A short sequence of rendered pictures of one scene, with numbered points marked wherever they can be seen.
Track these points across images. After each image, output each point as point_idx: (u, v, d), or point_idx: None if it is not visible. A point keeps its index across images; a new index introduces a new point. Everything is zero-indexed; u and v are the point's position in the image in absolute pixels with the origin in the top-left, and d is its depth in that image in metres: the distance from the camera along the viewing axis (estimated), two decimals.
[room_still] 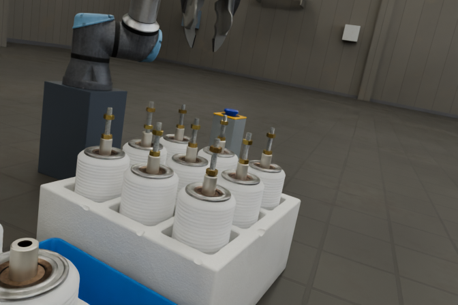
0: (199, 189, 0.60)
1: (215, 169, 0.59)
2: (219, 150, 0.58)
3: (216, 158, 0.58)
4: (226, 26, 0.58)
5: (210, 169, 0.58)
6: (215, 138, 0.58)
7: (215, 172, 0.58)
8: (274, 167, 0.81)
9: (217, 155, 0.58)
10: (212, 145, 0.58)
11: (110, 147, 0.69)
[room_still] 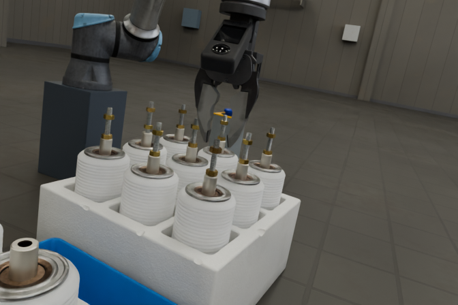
0: (199, 189, 0.60)
1: (206, 169, 0.59)
2: (217, 148, 0.59)
3: (215, 157, 0.59)
4: None
5: (215, 170, 0.59)
6: (219, 140, 0.57)
7: None
8: (274, 167, 0.81)
9: (214, 154, 0.59)
10: (215, 148, 0.57)
11: (110, 147, 0.69)
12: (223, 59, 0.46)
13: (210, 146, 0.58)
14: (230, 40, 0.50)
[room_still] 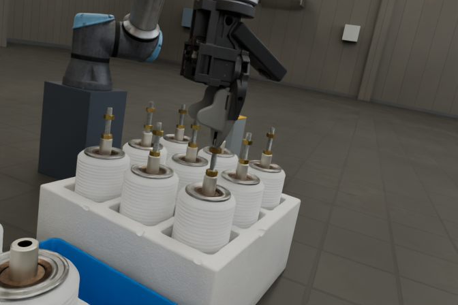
0: (199, 189, 0.60)
1: (216, 169, 0.59)
2: (219, 151, 0.58)
3: (215, 158, 0.58)
4: (208, 122, 0.54)
5: (209, 170, 0.58)
6: (214, 139, 0.58)
7: (215, 173, 0.58)
8: (274, 167, 0.81)
9: (217, 156, 0.58)
10: (212, 146, 0.58)
11: (110, 147, 0.69)
12: None
13: None
14: None
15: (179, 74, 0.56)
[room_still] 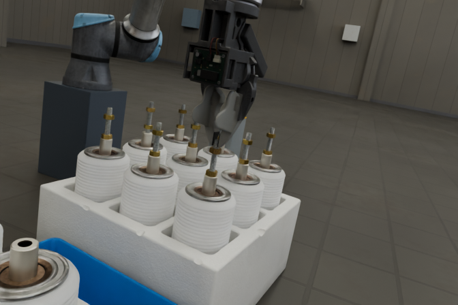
0: (199, 189, 0.60)
1: (208, 171, 0.58)
2: (210, 148, 0.59)
3: (212, 157, 0.59)
4: (220, 124, 0.54)
5: None
6: None
7: (207, 169, 0.59)
8: (274, 167, 0.81)
9: (211, 155, 0.58)
10: (219, 148, 0.58)
11: (110, 147, 0.69)
12: None
13: (216, 149, 0.57)
14: None
15: (182, 77, 0.52)
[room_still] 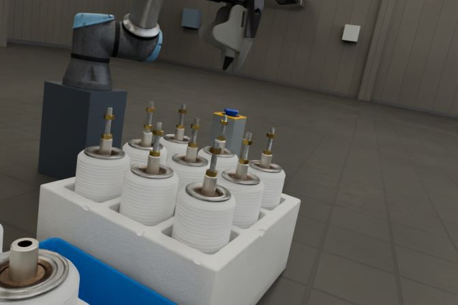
0: (199, 189, 0.60)
1: (208, 171, 0.58)
2: (210, 148, 0.59)
3: (212, 157, 0.59)
4: (223, 40, 0.51)
5: None
6: (219, 140, 0.58)
7: (207, 169, 0.59)
8: (274, 167, 0.81)
9: (211, 155, 0.58)
10: (219, 148, 0.58)
11: (110, 147, 0.69)
12: None
13: (216, 149, 0.57)
14: None
15: None
